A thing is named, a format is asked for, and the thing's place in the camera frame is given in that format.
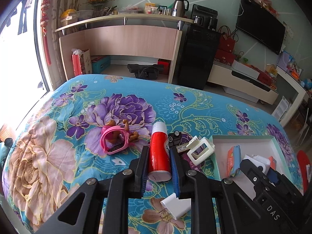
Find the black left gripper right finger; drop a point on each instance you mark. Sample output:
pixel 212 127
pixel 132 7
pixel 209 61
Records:
pixel 216 206

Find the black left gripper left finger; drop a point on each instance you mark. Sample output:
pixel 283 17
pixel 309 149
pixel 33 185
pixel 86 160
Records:
pixel 101 206

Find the blue and coral toy block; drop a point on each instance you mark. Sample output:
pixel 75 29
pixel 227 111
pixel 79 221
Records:
pixel 233 161

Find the white charger with cable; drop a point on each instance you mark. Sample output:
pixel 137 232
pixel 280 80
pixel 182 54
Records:
pixel 176 207

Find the pink watch with bear toy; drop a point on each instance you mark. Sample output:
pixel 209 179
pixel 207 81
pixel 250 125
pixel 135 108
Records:
pixel 115 138

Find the red white Lion bottle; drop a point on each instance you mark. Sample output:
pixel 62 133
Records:
pixel 159 159

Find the cream plastic hair clip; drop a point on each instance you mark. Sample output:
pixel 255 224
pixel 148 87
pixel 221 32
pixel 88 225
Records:
pixel 201 148

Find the white tray with green rim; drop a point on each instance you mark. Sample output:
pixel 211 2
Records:
pixel 256 149

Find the floral blue table cloth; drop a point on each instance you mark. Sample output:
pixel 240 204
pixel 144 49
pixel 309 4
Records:
pixel 59 149

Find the black toy car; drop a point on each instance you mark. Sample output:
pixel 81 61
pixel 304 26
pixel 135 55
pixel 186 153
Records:
pixel 174 138

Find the cream TV stand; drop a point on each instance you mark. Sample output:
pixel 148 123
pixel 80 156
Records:
pixel 228 77

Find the teal storage box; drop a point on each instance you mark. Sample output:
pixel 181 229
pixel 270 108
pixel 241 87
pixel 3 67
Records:
pixel 100 63

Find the black bag under desk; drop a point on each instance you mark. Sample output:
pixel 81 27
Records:
pixel 147 72

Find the red gift bag on floor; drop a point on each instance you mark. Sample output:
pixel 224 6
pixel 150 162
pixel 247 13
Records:
pixel 81 62

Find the red gift bags on stand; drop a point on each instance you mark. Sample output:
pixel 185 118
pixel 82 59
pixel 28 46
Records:
pixel 224 53

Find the black water dispenser cabinet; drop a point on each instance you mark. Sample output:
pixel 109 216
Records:
pixel 199 48

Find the wooden curved desk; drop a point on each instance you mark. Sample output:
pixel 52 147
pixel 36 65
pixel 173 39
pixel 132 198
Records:
pixel 124 40

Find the yellow domed container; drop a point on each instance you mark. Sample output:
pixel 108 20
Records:
pixel 68 17

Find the orange flower vase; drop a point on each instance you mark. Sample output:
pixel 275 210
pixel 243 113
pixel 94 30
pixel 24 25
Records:
pixel 99 7

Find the red hanging knot decoration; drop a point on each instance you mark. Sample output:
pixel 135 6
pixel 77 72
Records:
pixel 45 5

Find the steel thermos jug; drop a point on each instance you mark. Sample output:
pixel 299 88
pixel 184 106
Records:
pixel 179 8

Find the wall mounted black television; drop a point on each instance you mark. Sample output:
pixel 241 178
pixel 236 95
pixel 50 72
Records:
pixel 260 24

